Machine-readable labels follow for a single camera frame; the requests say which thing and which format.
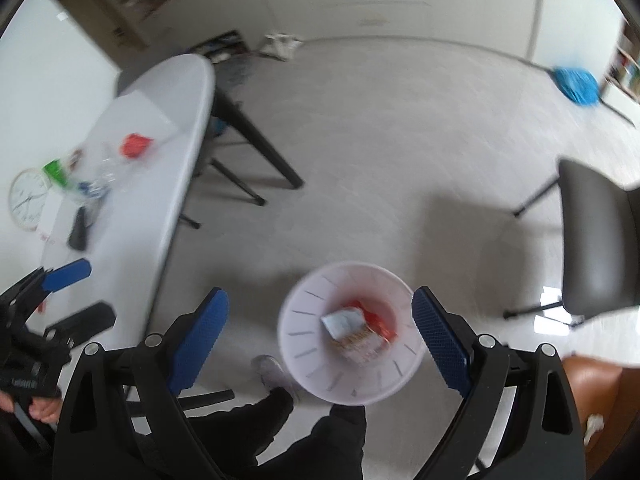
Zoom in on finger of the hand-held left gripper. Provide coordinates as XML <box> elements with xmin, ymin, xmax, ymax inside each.
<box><xmin>44</xmin><ymin>301</ymin><xmax>117</xmax><ymax>349</ymax></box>
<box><xmin>0</xmin><ymin>258</ymin><xmax>93</xmax><ymax>322</ymax></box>

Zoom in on person's grey shoe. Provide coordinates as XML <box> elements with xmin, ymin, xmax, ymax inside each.
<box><xmin>251</xmin><ymin>354</ymin><xmax>301</xmax><ymax>404</ymax></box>

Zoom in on black foam net sleeve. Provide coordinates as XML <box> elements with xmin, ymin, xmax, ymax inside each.
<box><xmin>68</xmin><ymin>205</ymin><xmax>91</xmax><ymax>252</ymax></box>

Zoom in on blue plastic bag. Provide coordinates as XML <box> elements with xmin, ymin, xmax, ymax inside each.
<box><xmin>551</xmin><ymin>65</ymin><xmax>600</xmax><ymax>108</ymax></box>

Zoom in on clear plastic bottle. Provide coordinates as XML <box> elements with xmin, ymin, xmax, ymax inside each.
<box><xmin>94</xmin><ymin>154</ymin><xmax>126</xmax><ymax>187</ymax></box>

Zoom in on black table leg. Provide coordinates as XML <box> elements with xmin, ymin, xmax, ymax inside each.
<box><xmin>214</xmin><ymin>86</ymin><xmax>305</xmax><ymax>190</ymax></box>

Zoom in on white paper card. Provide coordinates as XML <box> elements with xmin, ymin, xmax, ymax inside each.
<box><xmin>38</xmin><ymin>194</ymin><xmax>67</xmax><ymax>241</ymax></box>

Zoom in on person's dark trouser legs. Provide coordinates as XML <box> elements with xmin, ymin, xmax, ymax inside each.
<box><xmin>184</xmin><ymin>386</ymin><xmax>369</xmax><ymax>480</ymax></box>

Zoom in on white bookshelf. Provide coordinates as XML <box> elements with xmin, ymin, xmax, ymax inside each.
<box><xmin>604</xmin><ymin>19</ymin><xmax>640</xmax><ymax>107</ymax></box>

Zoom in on white round wall clock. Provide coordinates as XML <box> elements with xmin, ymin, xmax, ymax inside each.
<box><xmin>8</xmin><ymin>169</ymin><xmax>52</xmax><ymax>231</ymax></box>

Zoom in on white waste bin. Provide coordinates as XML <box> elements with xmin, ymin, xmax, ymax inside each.
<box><xmin>277</xmin><ymin>260</ymin><xmax>429</xmax><ymax>406</ymax></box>

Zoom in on white tote bag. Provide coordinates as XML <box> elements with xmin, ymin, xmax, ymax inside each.
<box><xmin>263</xmin><ymin>33</ymin><xmax>302</xmax><ymax>59</ymax></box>

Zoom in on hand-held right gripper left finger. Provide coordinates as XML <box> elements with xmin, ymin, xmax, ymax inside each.
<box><xmin>52</xmin><ymin>287</ymin><xmax>230</xmax><ymax>480</ymax></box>

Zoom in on grey chair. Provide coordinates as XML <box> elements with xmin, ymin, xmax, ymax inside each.
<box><xmin>503</xmin><ymin>158</ymin><xmax>640</xmax><ymax>329</ymax></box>
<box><xmin>116</xmin><ymin>54</ymin><xmax>267</xmax><ymax>232</ymax></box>

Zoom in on tall grey cabinet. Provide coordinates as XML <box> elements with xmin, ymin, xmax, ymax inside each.
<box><xmin>52</xmin><ymin>0</ymin><xmax>202</xmax><ymax>52</ymax></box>

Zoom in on brown stool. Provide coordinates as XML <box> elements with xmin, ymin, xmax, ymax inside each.
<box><xmin>561</xmin><ymin>354</ymin><xmax>627</xmax><ymax>479</ymax></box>

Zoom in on red crumpled paper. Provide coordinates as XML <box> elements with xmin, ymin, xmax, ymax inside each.
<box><xmin>121</xmin><ymin>132</ymin><xmax>153</xmax><ymax>160</ymax></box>

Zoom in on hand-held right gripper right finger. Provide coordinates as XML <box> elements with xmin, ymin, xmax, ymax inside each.
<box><xmin>411</xmin><ymin>286</ymin><xmax>586</xmax><ymax>480</ymax></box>

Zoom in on green plastic wrapper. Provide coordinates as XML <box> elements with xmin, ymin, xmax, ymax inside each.
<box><xmin>42</xmin><ymin>158</ymin><xmax>69</xmax><ymax>187</ymax></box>

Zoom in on person's left hand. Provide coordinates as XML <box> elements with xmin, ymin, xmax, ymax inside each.
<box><xmin>0</xmin><ymin>390</ymin><xmax>62</xmax><ymax>424</ymax></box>

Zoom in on clear snack bag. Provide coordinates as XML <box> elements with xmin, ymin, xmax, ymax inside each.
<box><xmin>331</xmin><ymin>329</ymin><xmax>387</xmax><ymax>364</ymax></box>

